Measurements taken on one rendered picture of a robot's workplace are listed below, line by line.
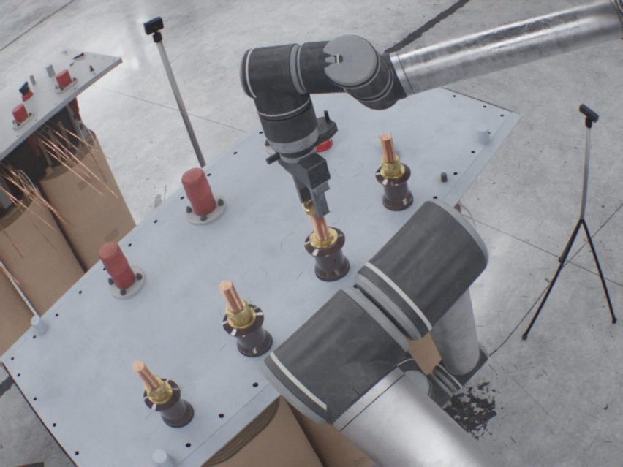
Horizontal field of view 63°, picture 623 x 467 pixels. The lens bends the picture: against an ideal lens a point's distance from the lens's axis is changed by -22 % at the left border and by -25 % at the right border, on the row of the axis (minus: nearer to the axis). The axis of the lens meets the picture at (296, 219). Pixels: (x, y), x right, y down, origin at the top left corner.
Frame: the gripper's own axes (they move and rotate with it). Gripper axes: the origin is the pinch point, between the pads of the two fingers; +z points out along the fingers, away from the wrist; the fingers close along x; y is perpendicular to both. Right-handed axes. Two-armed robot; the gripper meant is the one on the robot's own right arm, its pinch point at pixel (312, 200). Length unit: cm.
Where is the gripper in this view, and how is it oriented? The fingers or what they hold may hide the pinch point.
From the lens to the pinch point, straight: 140.7
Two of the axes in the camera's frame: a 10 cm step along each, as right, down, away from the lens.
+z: 2.3, 7.2, 6.5
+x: 5.3, 4.7, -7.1
